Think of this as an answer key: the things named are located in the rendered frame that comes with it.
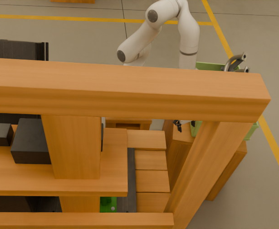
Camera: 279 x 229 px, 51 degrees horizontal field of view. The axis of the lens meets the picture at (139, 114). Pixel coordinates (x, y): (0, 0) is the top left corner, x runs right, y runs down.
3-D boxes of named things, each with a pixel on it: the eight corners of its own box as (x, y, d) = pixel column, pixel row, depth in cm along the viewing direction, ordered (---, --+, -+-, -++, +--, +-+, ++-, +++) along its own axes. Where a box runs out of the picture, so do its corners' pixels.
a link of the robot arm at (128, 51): (140, 59, 183) (122, 69, 175) (129, 43, 184) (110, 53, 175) (186, 9, 141) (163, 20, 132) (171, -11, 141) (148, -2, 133)
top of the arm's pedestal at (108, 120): (105, 89, 221) (105, 86, 218) (148, 91, 225) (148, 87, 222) (105, 123, 201) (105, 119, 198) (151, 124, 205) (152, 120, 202)
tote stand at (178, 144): (161, 131, 305) (177, 73, 245) (211, 139, 305) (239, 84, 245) (154, 191, 261) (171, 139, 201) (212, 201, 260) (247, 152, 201)
